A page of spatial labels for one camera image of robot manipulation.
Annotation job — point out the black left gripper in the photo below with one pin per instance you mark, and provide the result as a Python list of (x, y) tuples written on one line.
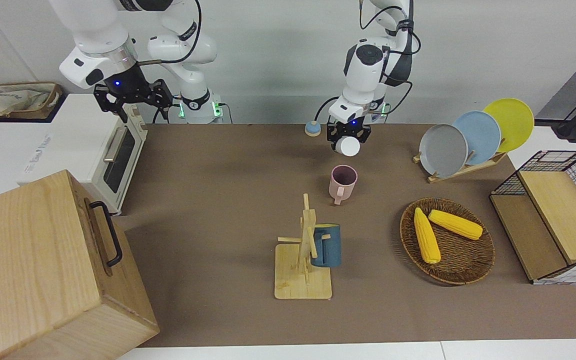
[(349, 127)]

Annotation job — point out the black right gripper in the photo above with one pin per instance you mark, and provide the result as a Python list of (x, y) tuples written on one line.
[(125, 85)]

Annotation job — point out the pink mug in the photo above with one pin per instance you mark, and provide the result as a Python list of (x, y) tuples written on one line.
[(343, 187)]

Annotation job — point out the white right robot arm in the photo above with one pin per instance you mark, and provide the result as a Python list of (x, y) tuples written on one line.
[(93, 30)]

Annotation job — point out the beige toaster oven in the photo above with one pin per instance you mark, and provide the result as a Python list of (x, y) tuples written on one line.
[(78, 135)]

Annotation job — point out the grey plate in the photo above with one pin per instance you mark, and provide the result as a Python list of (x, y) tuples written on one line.
[(443, 150)]

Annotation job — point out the teal mug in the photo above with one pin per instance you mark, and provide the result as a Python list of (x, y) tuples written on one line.
[(329, 247)]

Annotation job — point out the wooden plate rack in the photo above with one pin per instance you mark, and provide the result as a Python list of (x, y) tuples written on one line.
[(460, 171)]

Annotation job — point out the brown box with paper bag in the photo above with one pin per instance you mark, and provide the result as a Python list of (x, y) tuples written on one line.
[(13, 100)]

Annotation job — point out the yellow corn cob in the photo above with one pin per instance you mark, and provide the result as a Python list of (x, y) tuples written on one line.
[(426, 237), (455, 224)]

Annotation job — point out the light blue plate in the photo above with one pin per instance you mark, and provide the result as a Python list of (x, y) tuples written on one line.
[(480, 132)]

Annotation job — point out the brown table mat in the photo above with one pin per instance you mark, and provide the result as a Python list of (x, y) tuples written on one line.
[(218, 200)]

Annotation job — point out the wooden mug rack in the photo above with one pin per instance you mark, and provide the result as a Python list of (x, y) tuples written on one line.
[(300, 280)]

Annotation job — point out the yellow plate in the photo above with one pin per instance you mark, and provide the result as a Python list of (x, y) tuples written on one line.
[(513, 117)]

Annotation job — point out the brown wicker basket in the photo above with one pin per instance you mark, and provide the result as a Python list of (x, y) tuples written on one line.
[(463, 260)]

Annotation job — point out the wooden cabinet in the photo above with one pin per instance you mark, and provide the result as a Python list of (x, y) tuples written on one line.
[(33, 270)]

